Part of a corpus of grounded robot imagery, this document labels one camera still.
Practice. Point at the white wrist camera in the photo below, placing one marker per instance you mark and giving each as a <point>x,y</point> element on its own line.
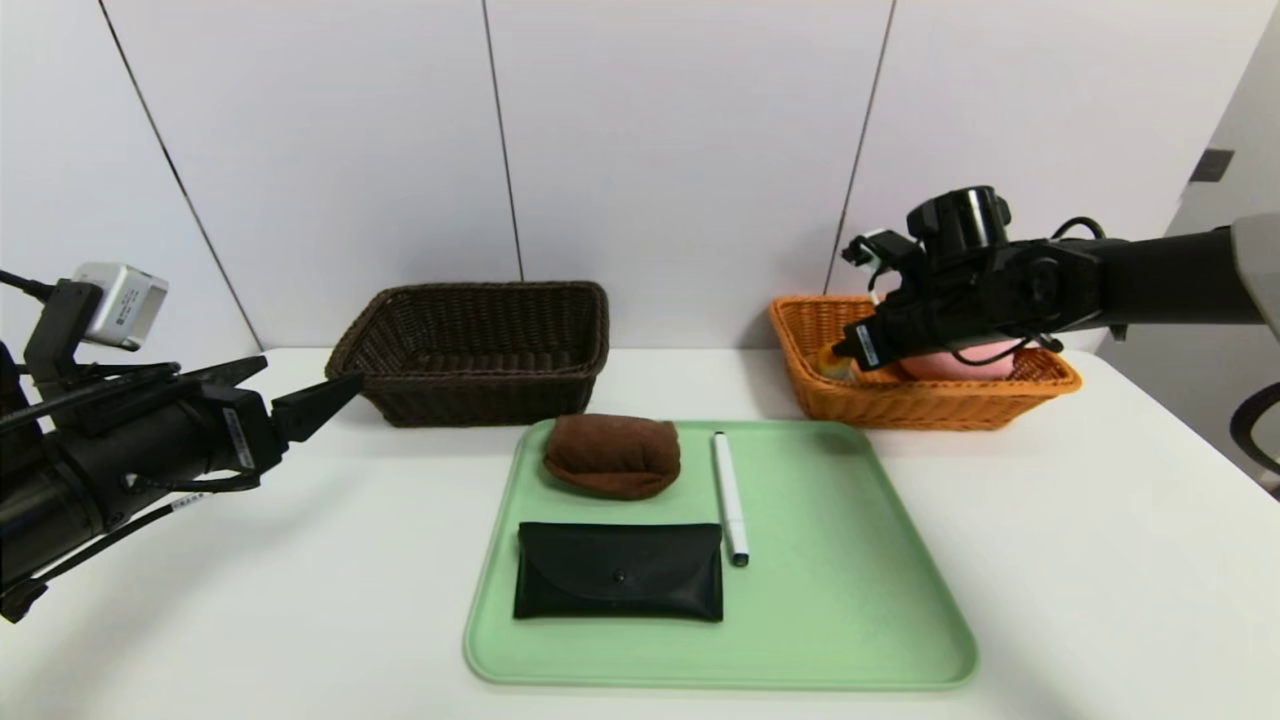
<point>880,255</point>
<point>122,305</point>

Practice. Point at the light green plastic tray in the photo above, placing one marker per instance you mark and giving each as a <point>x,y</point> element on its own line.
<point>800,620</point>

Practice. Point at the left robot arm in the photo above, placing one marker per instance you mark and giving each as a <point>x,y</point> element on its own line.
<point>80,490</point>

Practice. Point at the dark grey wall bracket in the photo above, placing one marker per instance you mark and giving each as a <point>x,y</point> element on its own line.
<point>1211,166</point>

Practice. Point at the white marker pen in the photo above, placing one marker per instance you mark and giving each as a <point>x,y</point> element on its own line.
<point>728,495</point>

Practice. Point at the black leather snap pouch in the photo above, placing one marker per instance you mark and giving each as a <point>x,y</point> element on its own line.
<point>620,585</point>

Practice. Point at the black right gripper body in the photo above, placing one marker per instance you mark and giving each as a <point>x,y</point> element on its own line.
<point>866,346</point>

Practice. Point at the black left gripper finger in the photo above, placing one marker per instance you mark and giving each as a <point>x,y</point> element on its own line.
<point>310,405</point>
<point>228,372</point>

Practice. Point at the pink plush peach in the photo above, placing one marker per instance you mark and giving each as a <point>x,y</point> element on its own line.
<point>950,368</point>

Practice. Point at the dark brown wicker basket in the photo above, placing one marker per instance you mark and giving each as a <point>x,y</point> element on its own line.
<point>470,400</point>

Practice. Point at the orange white toy fruit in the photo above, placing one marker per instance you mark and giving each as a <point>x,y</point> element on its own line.
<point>832,370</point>

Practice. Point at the orange wicker basket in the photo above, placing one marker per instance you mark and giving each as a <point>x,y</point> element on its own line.
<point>930,405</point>

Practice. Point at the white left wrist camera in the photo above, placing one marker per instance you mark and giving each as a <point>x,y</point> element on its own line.
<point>122,305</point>

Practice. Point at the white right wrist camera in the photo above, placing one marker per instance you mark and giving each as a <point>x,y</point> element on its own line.
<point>880,255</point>

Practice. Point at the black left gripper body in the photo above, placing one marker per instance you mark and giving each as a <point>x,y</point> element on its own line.
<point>243,435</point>

